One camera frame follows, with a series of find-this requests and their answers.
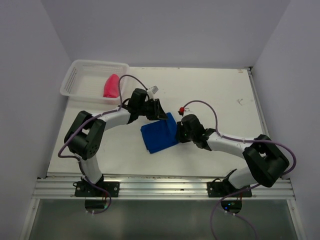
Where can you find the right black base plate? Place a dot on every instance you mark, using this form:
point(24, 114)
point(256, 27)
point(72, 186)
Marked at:
point(220, 188)

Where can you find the pink microfiber towel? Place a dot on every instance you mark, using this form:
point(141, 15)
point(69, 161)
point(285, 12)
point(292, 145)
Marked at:
point(111, 88)

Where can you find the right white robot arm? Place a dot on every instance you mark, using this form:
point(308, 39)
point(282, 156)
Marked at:
point(265, 161)

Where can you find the blue microfiber towel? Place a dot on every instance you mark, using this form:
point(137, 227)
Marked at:
point(160, 135)

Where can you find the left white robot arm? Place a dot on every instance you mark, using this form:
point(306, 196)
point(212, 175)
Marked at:
point(84, 137)

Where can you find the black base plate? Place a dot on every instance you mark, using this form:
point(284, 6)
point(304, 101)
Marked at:
point(220, 188)
point(85, 190)

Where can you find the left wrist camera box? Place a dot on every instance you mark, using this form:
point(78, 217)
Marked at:
point(152, 90)

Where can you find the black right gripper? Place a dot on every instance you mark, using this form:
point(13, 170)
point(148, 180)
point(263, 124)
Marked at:
point(180, 127)

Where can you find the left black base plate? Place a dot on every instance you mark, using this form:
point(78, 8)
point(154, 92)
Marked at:
point(85, 190)

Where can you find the white plastic basket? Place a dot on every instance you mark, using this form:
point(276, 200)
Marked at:
point(85, 80)

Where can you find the aluminium mounting rail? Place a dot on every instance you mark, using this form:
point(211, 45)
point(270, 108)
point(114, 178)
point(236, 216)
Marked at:
point(137, 187)

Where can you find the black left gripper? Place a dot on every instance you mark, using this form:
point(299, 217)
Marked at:
point(158, 113)

